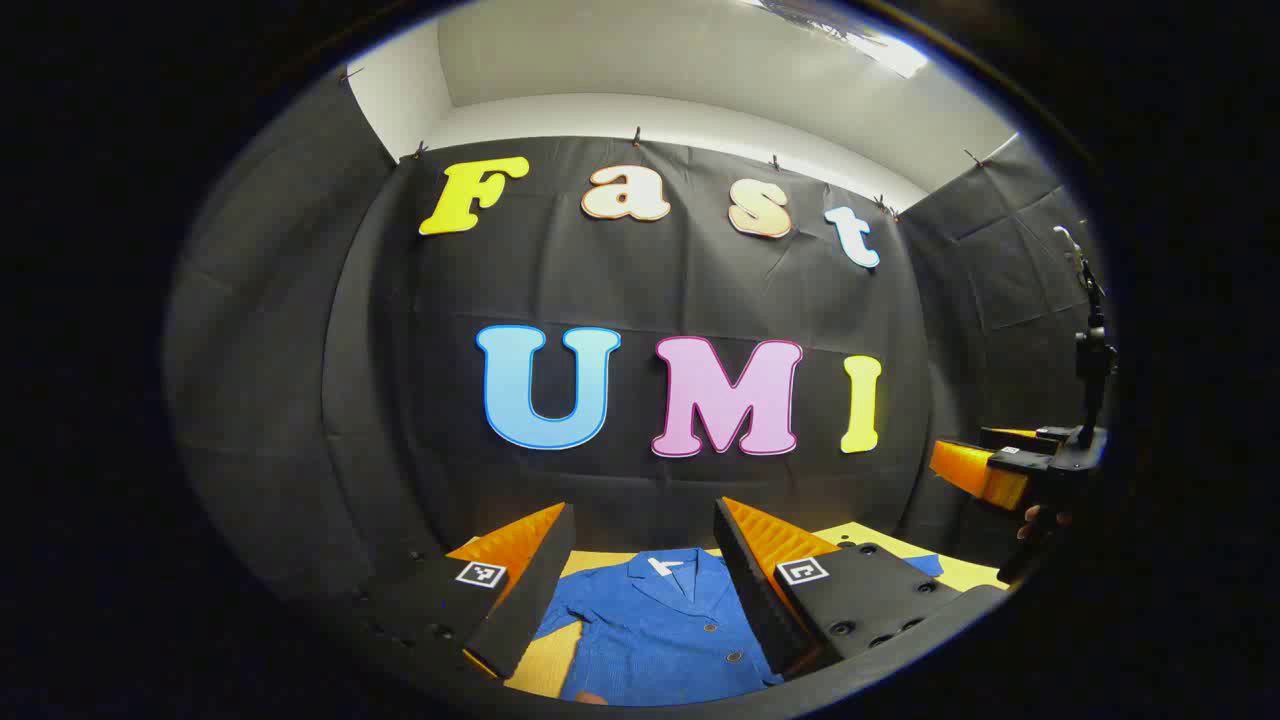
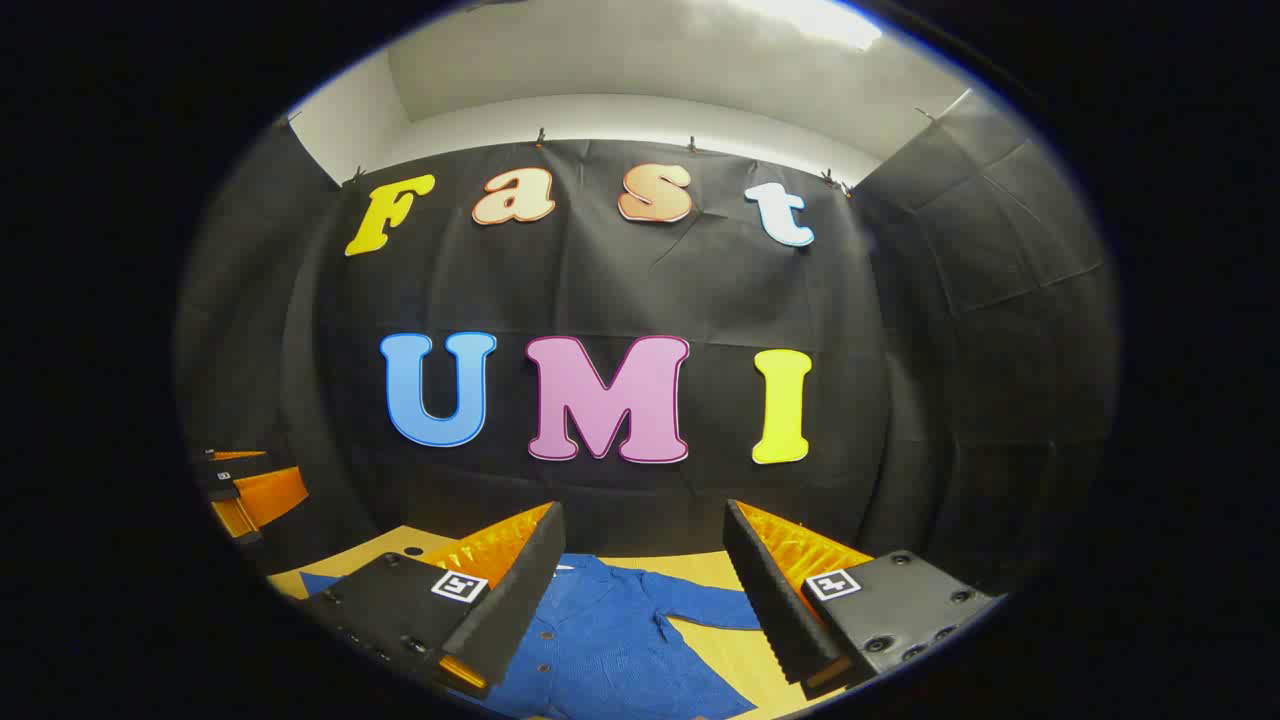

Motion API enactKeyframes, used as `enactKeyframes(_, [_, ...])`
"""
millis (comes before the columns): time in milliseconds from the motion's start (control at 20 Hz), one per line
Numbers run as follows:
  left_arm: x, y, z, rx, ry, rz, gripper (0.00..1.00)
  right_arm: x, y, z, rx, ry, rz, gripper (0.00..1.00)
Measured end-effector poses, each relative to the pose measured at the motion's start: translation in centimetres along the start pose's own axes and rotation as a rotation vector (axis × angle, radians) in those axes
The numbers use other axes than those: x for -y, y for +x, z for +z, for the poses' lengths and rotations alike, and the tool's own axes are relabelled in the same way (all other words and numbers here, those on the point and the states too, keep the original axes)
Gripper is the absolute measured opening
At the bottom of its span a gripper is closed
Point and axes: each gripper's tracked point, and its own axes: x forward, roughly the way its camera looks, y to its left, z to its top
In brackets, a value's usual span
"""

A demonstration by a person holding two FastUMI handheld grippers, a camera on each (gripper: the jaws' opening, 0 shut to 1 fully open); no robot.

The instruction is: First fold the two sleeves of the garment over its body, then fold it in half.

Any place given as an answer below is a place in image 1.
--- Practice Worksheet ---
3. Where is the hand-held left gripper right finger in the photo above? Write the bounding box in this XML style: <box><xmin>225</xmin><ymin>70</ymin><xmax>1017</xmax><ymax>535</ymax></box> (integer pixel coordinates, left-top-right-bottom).
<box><xmin>712</xmin><ymin>496</ymin><xmax>963</xmax><ymax>679</ymax></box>

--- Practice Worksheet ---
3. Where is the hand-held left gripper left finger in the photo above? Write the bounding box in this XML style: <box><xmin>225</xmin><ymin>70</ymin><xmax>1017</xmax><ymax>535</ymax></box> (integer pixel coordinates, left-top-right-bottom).
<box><xmin>360</xmin><ymin>502</ymin><xmax>578</xmax><ymax>683</ymax></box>

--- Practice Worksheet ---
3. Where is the blue button-up shirt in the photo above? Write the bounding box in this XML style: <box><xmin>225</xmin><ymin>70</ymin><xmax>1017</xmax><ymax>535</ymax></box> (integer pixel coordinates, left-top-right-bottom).
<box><xmin>532</xmin><ymin>547</ymin><xmax>946</xmax><ymax>707</ymax></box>

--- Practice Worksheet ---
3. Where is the black backdrop cloth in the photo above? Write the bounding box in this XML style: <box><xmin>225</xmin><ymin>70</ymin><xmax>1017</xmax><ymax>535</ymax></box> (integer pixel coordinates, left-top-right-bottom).
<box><xmin>165</xmin><ymin>65</ymin><xmax>1111</xmax><ymax>641</ymax></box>

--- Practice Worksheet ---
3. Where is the ceiling light panel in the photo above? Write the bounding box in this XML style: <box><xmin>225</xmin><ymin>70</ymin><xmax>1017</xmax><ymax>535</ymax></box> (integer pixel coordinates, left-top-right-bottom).
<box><xmin>745</xmin><ymin>0</ymin><xmax>931</xmax><ymax>79</ymax></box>

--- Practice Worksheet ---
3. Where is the row of small cloth clips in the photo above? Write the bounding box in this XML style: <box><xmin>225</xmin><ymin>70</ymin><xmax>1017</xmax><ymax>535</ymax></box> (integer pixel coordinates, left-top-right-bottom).
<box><xmin>340</xmin><ymin>65</ymin><xmax>991</xmax><ymax>216</ymax></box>

